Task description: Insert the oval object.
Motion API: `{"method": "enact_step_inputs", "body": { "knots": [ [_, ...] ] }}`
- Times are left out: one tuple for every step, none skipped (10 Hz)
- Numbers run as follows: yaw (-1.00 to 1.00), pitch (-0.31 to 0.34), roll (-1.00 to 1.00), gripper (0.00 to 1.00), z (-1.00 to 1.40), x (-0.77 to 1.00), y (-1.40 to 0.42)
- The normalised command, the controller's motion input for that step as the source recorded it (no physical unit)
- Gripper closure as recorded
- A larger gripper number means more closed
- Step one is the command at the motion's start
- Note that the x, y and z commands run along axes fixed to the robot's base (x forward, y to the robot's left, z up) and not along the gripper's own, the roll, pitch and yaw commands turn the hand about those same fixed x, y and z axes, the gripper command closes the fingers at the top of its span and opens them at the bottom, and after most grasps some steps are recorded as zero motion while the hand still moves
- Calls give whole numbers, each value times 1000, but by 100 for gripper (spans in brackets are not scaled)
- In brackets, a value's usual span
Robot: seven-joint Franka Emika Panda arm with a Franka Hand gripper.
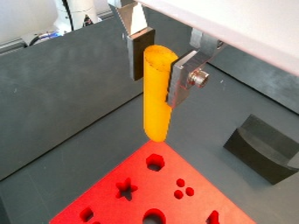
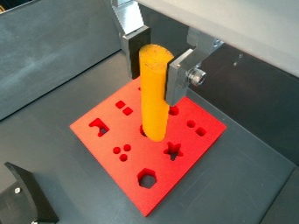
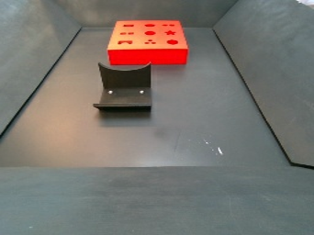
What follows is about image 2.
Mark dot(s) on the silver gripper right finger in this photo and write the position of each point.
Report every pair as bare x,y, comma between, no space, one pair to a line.
184,69

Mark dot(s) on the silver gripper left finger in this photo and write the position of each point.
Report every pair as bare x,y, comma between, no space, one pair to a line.
134,32

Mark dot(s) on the yellow oval peg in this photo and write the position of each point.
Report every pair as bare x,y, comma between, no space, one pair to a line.
154,58

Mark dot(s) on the black curved bracket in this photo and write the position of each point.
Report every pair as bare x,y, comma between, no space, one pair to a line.
23,202

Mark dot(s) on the red shape sorter board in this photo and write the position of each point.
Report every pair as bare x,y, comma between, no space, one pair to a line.
146,167

